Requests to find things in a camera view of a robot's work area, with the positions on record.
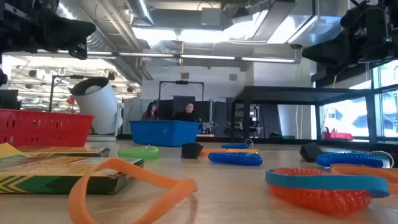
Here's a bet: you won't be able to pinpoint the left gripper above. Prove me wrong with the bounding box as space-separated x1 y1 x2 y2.
18 6 97 60

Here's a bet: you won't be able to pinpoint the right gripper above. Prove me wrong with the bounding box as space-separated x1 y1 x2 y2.
301 0 386 68

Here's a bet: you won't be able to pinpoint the black silicone wristband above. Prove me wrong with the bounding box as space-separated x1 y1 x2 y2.
299 141 325 163
181 142 204 160

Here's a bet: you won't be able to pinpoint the blue spiral coil keychain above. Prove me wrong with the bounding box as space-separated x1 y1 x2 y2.
221 138 254 149
315 150 395 169
207 151 264 167

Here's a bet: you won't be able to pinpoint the yellow green crayon box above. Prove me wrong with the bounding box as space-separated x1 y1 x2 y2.
17 146 111 158
0 142 146 195

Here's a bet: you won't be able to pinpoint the orange silicone wristband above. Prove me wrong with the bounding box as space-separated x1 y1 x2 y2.
329 164 398 195
67 157 199 224

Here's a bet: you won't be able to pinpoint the green spiral coil keychain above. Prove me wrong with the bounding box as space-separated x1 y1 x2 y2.
117 144 160 160

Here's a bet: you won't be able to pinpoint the blue silicone wristband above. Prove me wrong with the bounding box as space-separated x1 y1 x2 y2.
264 169 391 198

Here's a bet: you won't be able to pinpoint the red orange spiral coil keychain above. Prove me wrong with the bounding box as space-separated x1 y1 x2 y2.
267 167 373 216

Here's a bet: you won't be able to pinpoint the black mesh metal shelf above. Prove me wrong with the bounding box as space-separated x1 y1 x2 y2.
230 85 379 149

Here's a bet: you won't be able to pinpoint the red background tray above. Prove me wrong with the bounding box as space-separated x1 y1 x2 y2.
323 130 354 141

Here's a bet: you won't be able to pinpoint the dark monitor screen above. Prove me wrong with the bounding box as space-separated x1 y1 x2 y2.
0 89 19 110

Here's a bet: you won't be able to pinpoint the red plastic basket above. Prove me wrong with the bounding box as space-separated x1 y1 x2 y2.
0 108 95 148

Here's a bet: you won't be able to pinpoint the grey cloth cover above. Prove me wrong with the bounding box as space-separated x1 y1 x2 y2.
123 98 147 135

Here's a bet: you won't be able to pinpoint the person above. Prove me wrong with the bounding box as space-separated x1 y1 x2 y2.
141 101 159 121
172 102 200 123

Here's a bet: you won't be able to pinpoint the black partition panels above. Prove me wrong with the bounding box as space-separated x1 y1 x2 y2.
154 95 233 125

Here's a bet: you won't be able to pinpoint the blue plastic basket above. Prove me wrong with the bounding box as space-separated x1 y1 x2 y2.
129 119 201 147

